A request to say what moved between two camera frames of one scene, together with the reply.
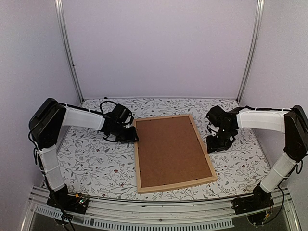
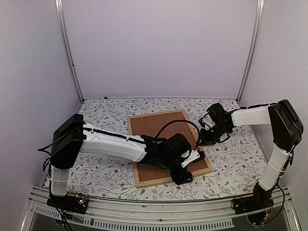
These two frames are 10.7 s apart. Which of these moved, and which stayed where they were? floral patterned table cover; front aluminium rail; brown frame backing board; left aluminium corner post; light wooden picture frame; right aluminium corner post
Moved: brown frame backing board; light wooden picture frame
Stayed: left aluminium corner post; floral patterned table cover; front aluminium rail; right aluminium corner post
